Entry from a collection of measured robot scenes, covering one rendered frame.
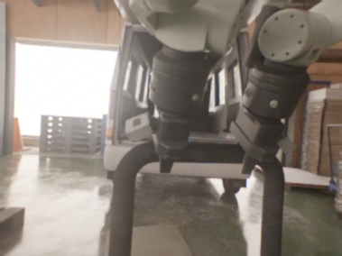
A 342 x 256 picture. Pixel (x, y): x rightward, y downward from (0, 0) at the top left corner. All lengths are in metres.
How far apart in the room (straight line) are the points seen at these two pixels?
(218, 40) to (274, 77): 0.12
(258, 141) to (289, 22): 0.19
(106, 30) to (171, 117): 4.37
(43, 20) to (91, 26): 0.85
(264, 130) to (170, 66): 0.20
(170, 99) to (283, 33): 0.17
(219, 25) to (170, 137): 0.17
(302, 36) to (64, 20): 4.78
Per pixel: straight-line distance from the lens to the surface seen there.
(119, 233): 0.44
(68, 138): 5.18
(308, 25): 0.36
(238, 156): 0.46
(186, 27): 0.31
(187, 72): 0.31
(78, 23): 4.88
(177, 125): 0.35
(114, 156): 2.23
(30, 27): 5.22
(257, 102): 0.40
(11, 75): 5.20
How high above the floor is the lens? 0.80
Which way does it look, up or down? 2 degrees down
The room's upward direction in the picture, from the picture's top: 3 degrees clockwise
